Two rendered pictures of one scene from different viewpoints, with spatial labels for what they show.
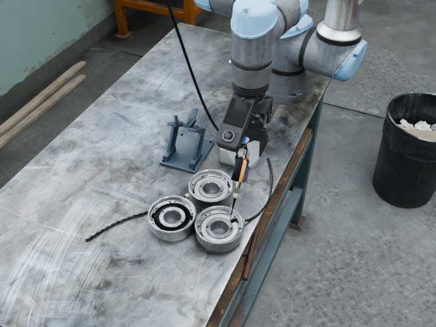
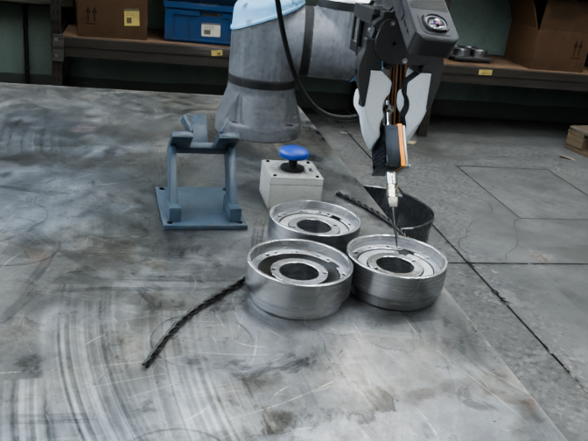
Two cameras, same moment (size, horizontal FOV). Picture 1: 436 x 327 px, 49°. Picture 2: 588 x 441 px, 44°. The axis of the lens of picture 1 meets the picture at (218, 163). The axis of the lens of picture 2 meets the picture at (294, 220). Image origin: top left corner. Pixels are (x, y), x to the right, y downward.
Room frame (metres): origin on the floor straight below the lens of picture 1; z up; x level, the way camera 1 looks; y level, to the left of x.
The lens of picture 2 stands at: (0.18, 0.51, 1.15)
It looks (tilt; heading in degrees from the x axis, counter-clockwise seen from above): 22 degrees down; 322
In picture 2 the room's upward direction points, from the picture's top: 7 degrees clockwise
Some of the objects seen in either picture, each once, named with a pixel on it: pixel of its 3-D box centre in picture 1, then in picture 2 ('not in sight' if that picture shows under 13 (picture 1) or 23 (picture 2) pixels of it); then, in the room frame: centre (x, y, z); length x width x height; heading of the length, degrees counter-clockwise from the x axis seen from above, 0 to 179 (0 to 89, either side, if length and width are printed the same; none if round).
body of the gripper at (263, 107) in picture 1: (250, 104); (399, 8); (0.77, -0.06, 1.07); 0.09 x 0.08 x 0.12; 159
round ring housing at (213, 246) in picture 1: (219, 230); (394, 271); (0.65, 0.00, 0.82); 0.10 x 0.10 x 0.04
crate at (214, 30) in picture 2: not in sight; (208, 20); (3.97, -1.67, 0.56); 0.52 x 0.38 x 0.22; 63
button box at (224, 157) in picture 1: (238, 148); (290, 182); (0.91, -0.05, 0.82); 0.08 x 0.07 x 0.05; 156
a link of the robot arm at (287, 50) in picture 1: (290, 40); (269, 35); (1.21, -0.20, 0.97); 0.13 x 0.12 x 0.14; 57
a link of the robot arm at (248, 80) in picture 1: (249, 70); not in sight; (0.76, -0.06, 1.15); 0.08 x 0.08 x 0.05
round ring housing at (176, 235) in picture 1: (172, 219); (297, 278); (0.68, 0.10, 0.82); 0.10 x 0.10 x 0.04
